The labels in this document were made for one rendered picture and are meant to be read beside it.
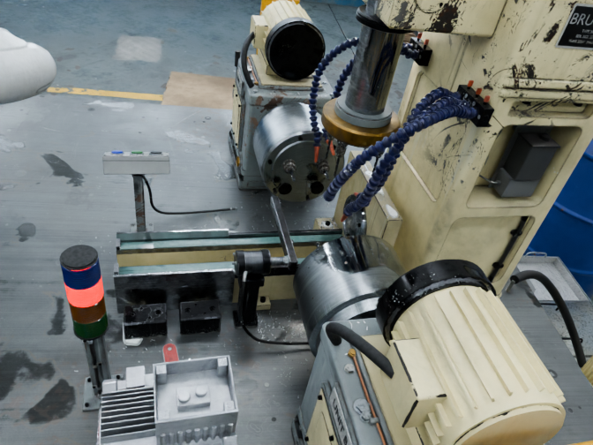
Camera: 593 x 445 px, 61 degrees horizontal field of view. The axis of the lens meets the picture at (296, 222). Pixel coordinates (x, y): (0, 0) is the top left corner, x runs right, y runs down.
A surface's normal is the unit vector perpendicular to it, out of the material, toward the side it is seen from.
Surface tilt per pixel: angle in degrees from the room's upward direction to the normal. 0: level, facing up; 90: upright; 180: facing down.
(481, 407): 40
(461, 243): 90
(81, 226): 0
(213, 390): 0
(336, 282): 36
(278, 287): 90
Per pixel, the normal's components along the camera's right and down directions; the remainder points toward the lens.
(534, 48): 0.22, 0.65
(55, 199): 0.14, -0.76
